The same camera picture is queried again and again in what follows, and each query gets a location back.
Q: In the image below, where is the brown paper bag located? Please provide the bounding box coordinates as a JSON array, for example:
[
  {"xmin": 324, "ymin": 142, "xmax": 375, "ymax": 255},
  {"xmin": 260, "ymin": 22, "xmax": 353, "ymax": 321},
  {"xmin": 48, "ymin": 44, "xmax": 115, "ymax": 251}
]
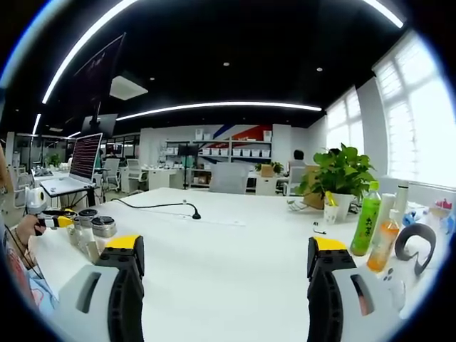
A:
[{"xmin": 301, "ymin": 165, "xmax": 331, "ymax": 210}]

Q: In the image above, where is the green potted plant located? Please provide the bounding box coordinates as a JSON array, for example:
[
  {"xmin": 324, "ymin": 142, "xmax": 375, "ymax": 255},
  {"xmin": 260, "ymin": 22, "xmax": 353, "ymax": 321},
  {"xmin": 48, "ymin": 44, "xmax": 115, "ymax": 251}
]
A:
[{"xmin": 297, "ymin": 142, "xmax": 378, "ymax": 224}]

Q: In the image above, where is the beaded bracelet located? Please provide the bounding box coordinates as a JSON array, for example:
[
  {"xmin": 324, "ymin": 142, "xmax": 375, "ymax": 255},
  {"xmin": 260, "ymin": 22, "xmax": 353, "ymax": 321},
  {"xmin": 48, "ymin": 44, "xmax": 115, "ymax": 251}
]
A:
[{"xmin": 10, "ymin": 227, "xmax": 29, "ymax": 250}]

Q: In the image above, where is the black monitor on pole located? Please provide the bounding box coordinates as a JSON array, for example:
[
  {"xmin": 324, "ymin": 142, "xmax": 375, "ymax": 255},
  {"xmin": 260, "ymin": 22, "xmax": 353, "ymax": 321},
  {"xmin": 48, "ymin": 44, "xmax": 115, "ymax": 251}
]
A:
[{"xmin": 81, "ymin": 101, "xmax": 119, "ymax": 150}]

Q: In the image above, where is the small green plant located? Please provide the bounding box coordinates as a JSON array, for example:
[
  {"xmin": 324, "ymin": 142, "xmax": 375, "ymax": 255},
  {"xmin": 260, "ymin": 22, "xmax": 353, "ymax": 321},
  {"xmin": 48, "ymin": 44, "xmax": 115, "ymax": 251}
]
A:
[{"xmin": 254, "ymin": 160, "xmax": 286, "ymax": 178}]

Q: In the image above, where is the white laptop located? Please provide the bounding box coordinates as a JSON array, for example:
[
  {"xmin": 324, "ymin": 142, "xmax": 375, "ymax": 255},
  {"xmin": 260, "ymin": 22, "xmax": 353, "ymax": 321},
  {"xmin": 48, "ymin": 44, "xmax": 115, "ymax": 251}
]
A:
[{"xmin": 38, "ymin": 132, "xmax": 105, "ymax": 197}]

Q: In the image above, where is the tall pale-filled seasoning bottle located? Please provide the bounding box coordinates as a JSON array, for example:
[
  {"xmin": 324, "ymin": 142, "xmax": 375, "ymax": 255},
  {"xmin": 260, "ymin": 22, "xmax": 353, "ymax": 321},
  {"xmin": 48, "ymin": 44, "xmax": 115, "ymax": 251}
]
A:
[{"xmin": 77, "ymin": 207, "xmax": 100, "ymax": 250}]

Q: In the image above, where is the person's left hand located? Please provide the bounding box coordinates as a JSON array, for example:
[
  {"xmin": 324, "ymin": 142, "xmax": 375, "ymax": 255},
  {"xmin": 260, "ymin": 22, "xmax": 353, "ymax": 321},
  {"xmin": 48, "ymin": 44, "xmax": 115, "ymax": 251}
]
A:
[{"xmin": 14, "ymin": 215, "xmax": 46, "ymax": 247}]

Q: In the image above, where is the straight ceiling light strip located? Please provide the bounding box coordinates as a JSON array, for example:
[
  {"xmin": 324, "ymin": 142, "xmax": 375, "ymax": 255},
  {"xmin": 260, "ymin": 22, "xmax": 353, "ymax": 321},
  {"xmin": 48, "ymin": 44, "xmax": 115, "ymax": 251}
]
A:
[{"xmin": 115, "ymin": 101, "xmax": 323, "ymax": 121}]

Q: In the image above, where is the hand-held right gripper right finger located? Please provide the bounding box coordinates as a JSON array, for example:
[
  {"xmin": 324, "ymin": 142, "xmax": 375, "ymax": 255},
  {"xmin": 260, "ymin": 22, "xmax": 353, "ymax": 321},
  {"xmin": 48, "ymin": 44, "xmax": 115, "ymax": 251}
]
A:
[{"xmin": 306, "ymin": 236, "xmax": 400, "ymax": 342}]

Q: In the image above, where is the tall brown-filled seasoning bottle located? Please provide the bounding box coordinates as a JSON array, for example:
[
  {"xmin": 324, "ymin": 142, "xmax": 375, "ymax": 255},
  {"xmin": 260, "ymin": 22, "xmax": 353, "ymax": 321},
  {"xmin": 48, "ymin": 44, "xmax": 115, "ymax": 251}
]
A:
[{"xmin": 90, "ymin": 216, "xmax": 118, "ymax": 266}]

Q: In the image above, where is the white office desk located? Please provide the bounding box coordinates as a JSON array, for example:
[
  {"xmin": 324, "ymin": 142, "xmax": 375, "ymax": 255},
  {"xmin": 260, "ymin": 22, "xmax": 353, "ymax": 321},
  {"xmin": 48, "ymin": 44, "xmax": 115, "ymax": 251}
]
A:
[{"xmin": 147, "ymin": 167, "xmax": 186, "ymax": 192}]

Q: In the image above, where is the black screen on tripod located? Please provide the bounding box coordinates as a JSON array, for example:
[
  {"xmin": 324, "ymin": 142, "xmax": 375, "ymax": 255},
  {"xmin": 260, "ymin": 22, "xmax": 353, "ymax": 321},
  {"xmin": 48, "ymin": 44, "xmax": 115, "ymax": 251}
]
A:
[{"xmin": 177, "ymin": 143, "xmax": 200, "ymax": 190}]

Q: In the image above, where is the white storage shelf unit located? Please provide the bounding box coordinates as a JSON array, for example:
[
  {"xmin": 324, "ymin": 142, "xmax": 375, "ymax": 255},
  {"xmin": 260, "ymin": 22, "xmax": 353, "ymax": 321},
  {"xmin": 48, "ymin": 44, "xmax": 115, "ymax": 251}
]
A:
[{"xmin": 165, "ymin": 128, "xmax": 274, "ymax": 190}]

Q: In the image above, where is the green drink bottle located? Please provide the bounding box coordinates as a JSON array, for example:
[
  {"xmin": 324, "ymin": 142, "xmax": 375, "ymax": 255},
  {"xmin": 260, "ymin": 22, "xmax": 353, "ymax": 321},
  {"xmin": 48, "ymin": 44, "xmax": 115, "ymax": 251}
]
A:
[{"xmin": 349, "ymin": 180, "xmax": 382, "ymax": 257}]

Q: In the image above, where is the black headset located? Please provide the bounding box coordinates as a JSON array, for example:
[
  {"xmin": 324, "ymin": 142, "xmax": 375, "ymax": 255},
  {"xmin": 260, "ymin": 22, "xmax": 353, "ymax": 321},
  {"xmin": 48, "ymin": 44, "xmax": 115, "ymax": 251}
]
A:
[{"xmin": 394, "ymin": 223, "xmax": 437, "ymax": 277}]

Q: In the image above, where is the white foam net sleeve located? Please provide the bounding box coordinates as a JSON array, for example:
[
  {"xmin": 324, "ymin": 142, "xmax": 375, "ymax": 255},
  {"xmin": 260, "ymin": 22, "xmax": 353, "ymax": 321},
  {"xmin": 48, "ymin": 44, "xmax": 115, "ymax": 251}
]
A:
[{"xmin": 287, "ymin": 198, "xmax": 311, "ymax": 214}]

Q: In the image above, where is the white tall tumbler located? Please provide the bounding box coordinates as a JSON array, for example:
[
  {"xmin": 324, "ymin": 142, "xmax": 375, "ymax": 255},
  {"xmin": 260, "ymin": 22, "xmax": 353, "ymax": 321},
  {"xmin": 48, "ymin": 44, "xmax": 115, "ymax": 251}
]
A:
[{"xmin": 393, "ymin": 180, "xmax": 410, "ymax": 229}]

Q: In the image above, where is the ceiling-hung dark screen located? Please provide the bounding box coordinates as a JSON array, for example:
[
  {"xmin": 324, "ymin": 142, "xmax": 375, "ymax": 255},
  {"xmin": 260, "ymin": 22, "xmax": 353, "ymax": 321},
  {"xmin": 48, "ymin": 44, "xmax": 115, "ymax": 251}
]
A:
[{"xmin": 73, "ymin": 31, "xmax": 128, "ymax": 105}]

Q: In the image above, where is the white power strip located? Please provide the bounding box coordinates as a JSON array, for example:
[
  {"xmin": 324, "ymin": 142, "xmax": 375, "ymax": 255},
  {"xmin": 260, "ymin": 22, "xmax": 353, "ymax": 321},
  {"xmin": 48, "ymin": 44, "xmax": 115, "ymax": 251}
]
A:
[{"xmin": 167, "ymin": 212, "xmax": 247, "ymax": 227}]

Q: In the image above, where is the grey mesh office chair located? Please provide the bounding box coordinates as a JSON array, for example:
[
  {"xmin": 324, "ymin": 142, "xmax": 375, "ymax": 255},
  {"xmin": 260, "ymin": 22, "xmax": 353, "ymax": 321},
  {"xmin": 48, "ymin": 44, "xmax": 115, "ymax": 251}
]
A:
[{"xmin": 208, "ymin": 162, "xmax": 250, "ymax": 195}]

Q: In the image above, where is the white ceiling air conditioner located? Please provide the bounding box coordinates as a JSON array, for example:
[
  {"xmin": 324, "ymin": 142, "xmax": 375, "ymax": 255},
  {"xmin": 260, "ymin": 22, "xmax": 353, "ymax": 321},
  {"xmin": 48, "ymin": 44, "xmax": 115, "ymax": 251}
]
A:
[{"xmin": 109, "ymin": 72, "xmax": 150, "ymax": 100}]

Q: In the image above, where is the black power cable with plug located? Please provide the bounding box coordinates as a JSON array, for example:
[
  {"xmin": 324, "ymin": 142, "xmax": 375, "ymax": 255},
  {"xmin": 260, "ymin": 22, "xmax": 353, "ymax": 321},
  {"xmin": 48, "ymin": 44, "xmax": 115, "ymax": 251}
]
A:
[{"xmin": 110, "ymin": 198, "xmax": 203, "ymax": 221}]

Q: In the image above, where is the orange drink bottle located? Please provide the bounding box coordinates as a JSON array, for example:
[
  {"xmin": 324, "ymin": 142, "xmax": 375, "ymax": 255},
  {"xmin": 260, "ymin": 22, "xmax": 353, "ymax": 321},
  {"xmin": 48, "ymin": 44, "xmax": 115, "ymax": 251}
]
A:
[{"xmin": 366, "ymin": 209, "xmax": 400, "ymax": 274}]

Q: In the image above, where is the white office chair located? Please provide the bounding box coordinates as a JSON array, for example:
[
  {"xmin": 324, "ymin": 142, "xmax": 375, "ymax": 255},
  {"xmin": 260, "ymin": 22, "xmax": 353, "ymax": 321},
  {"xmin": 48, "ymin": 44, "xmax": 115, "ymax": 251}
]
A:
[
  {"xmin": 284, "ymin": 165, "xmax": 309, "ymax": 197},
  {"xmin": 125, "ymin": 158, "xmax": 150, "ymax": 193},
  {"xmin": 102, "ymin": 157, "xmax": 122, "ymax": 193}
]

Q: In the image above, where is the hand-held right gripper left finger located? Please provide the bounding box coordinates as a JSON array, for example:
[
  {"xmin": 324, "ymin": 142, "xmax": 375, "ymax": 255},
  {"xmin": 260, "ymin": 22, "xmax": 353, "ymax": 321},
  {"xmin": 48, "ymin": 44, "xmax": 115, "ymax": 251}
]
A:
[{"xmin": 56, "ymin": 234, "xmax": 146, "ymax": 342}]

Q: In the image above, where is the large bright window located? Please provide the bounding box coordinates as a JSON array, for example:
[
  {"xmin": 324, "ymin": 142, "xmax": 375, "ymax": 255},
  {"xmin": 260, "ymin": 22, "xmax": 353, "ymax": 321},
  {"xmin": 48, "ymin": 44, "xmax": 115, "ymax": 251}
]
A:
[
  {"xmin": 372, "ymin": 31, "xmax": 456, "ymax": 190},
  {"xmin": 326, "ymin": 88, "xmax": 365, "ymax": 157}
]

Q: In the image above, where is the white game controller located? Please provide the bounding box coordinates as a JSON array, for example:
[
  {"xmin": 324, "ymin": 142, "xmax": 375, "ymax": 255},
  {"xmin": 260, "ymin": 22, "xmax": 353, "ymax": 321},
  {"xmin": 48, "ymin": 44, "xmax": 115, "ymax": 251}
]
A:
[{"xmin": 380, "ymin": 269, "xmax": 408, "ymax": 318}]

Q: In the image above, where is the curved ceiling light strip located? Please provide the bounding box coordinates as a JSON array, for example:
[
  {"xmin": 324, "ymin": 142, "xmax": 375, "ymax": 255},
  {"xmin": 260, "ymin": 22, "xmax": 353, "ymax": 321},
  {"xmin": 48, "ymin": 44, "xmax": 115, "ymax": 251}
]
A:
[
  {"xmin": 41, "ymin": 0, "xmax": 138, "ymax": 105},
  {"xmin": 363, "ymin": 0, "xmax": 406, "ymax": 29}
]

